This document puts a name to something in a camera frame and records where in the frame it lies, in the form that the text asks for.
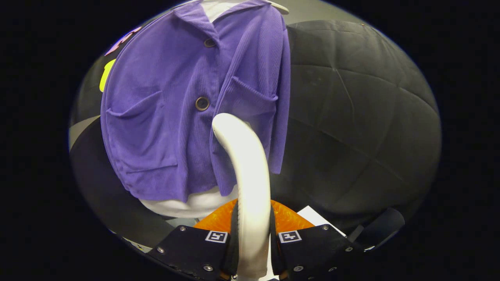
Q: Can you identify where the white mannequin torso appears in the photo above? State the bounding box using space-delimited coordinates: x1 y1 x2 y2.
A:
139 0 239 219

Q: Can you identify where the purple corduroy jacket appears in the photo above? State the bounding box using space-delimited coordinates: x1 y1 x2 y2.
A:
100 0 291 203

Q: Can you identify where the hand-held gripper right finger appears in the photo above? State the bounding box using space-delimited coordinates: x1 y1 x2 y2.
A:
270 199 366 279

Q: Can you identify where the white floor sheet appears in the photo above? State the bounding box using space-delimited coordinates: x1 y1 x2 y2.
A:
297 206 346 237

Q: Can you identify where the white clothes hanger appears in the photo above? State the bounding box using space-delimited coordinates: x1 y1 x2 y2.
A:
269 1 290 15

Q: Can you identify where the dark rounded base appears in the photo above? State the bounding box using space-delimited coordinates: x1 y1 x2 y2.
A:
348 208 405 250

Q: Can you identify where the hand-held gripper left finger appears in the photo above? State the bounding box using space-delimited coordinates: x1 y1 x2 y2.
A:
148 198 239 281

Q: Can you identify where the grey cabinet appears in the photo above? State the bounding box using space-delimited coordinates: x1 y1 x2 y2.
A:
70 115 176 250

